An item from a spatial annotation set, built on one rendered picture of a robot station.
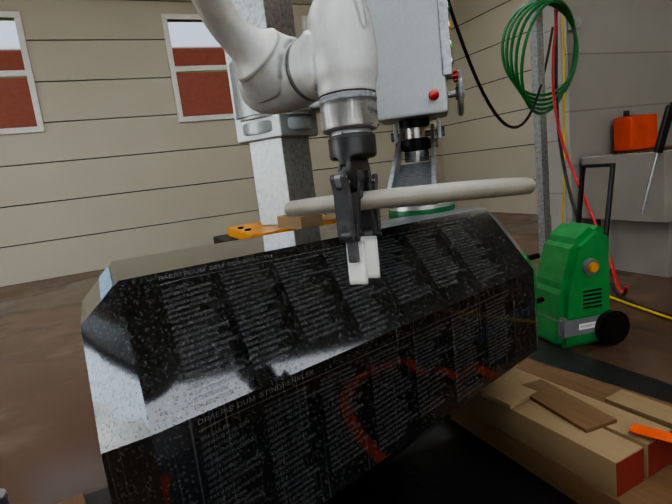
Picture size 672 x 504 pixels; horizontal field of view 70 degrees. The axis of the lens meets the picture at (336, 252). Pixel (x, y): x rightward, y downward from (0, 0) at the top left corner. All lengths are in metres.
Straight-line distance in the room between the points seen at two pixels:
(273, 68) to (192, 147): 6.53
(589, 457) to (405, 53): 1.23
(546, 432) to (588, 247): 1.18
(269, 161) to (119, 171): 5.26
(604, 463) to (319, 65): 1.20
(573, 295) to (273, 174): 1.52
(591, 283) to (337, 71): 2.04
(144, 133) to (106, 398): 6.41
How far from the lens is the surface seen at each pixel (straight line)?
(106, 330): 1.07
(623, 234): 4.07
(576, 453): 1.55
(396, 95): 1.54
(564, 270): 2.53
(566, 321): 2.56
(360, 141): 0.74
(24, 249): 7.38
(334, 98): 0.74
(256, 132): 2.08
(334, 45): 0.75
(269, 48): 0.84
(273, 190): 2.11
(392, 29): 1.58
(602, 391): 2.06
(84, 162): 7.27
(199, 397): 0.96
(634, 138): 4.23
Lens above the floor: 1.00
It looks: 10 degrees down
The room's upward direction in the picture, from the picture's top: 7 degrees counter-clockwise
